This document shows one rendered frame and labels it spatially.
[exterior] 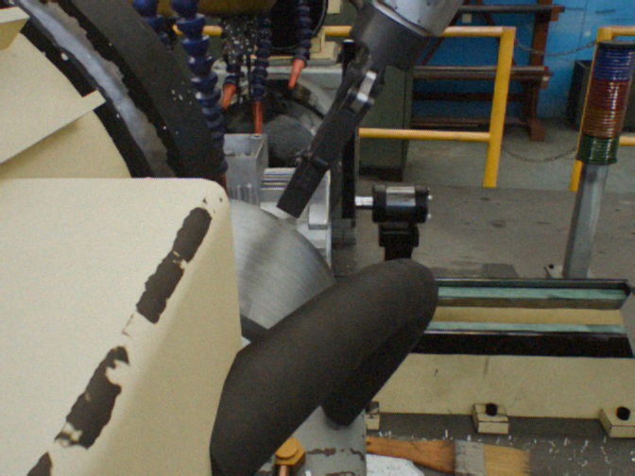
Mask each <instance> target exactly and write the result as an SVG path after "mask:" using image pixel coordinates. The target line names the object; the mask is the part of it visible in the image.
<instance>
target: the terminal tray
mask: <svg viewBox="0 0 635 476"><path fill-rule="evenodd" d="M224 139H225V140H226V143H224V145H223V149H224V154H226V157H224V159H226V161H227V162H228V164H229V169H228V172H227V173H226V176H227V184H228V194H229V198H232V199H236V200H240V201H244V202H247V203H249V204H252V205H255V206H257V207H260V193H259V188H260V184H262V181H263V178H264V172H265V170H266V169H267V168H268V145H267V134H248V133H234V134H233V135H224Z"/></svg>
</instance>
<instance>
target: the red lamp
mask: <svg viewBox="0 0 635 476"><path fill-rule="evenodd" d="M631 80H632V78H631V79H624V80H609V79H601V78H595V77H592V76H591V79H590V81H591V83H590V87H589V92H588V99H586V103H585V104H586V105H588V106H590V107H593V108H598V109H606V110H618V109H623V108H625V107H627V101H628V97H629V91H630V87H631V82H632V81H631Z"/></svg>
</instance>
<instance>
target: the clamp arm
mask: <svg viewBox="0 0 635 476"><path fill-rule="evenodd" d="M337 60H338V61H342V81H343V78H344V77H345V72H346V69H347V68H348V65H349V62H350V61H351V60H355V61H357V43H356V42H354V41H353V40H351V38H350V37H344V38H343V39H342V51H338V53H337ZM338 173H342V218H343V219H354V213H356V211H362V209H361V208H357V209H356V205H357V207H361V205H362V204H361V202H357V204H356V130H354V131H353V133H352V136H351V138H350V139H349V140H348V141H347V143H346V144H345V146H344V147H343V149H342V161H338Z"/></svg>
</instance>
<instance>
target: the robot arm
mask: <svg viewBox="0 0 635 476"><path fill-rule="evenodd" d="M462 2H464V0H372V3H369V1H365V3H364V5H363V7H362V8H361V9H360V11H359V13H358V15H357V18H356V19H355V21H354V23H353V25H352V26H351V27H350V29H349V37H350V38H351V40H353V41H354V42H356V43H357V44H358V45H360V46H361V47H363V49H365V51H364V53H363V55H362V56H361V58H360V60H359V61H358V62H357V61H355V60H353V59H352V60H351V61H350V62H349V65H348V68H347V69H346V72H345V77H344V78H343V81H342V83H341V85H340V86H339V88H338V90H337V92H336V93H335V100H334V101H333V103H332V105H331V107H330V108H329V110H328V112H327V113H326V116H325V118H324V120H323V122H322V124H321V126H320V127H319V129H318V130H317V132H316V135H315V136H314V137H313V138H312V140H311V145H309V147H308V153H305V152H303V150H302V153H301V155H300V157H301V161H300V163H298V165H297V167H296V169H295V171H294V173H293V175H292V177H291V178H290V180H289V181H288V183H287V184H286V186H285V188H284V191H283V193H282V195H281V197H279V199H278V200H277V203H276V208H278V210H281V211H283V212H285V213H288V214H290V215H291V216H293V217H295V218H297V219H298V218H300V216H301V215H302V213H303V211H304V210H305V207H306V205H307V204H308V202H309V200H310V199H311V197H312V195H313V194H314V192H315V190H316V188H317V187H318V186H319V184H320V183H321V181H322V179H323V178H324V176H325V174H326V173H327V172H328V171H330V169H331V168H332V166H333V164H334V161H335V159H337V158H338V156H339V155H340V153H341V150H342V149H343V147H344V146H345V144H346V143H347V141H348V140H349V139H350V138H351V136H352V133H353V131H354V130H356V128H357V127H358V125H359V124H360V122H361V121H362V119H363V118H364V115H365V114H366V113H367V111H368V110H369V109H370V108H372V107H373V106H374V104H375V98H376V97H378V96H379V94H380V93H381V91H382V90H383V89H384V87H385V83H384V81H383V80H384V78H383V75H384V73H385V71H386V68H388V65H394V67H395V68H397V69H398V70H401V71H404V72H410V71H412V70H413V69H414V66H415V64H416V63H417V61H418V59H419V58H420V57H421V55H422V54H423V51H424V50H425V48H426V46H427V45H428V43H429V42H430V41H429V40H428V39H427V38H425V37H426V35H427V33H428V32H429V33H430V34H432V35H436V36H441V35H442V34H443V32H444V31H445V29H446V27H447V26H448V24H450V23H451V21H452V19H453V18H454V16H455V14H456V12H457V11H458V9H459V6H460V5H461V3H462Z"/></svg>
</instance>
